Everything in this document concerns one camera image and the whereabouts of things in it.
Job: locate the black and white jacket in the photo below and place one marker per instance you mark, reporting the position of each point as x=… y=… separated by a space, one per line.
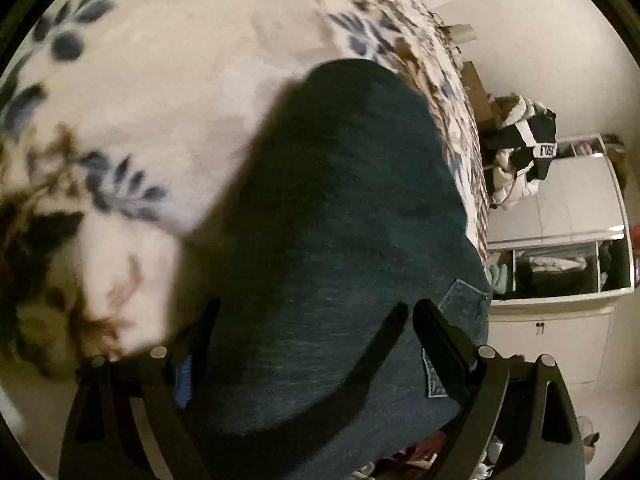
x=518 y=152

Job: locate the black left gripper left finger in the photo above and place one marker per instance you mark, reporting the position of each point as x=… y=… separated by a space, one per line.
x=124 y=423

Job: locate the white storage cabinet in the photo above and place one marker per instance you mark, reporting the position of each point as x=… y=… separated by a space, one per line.
x=565 y=255

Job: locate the floral white bed blanket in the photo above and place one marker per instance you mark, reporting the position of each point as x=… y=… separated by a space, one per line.
x=123 y=122

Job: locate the dark blue denim pants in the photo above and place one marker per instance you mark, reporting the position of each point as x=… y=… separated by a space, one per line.
x=342 y=219

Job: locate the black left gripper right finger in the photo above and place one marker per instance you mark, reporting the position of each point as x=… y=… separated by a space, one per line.
x=524 y=405

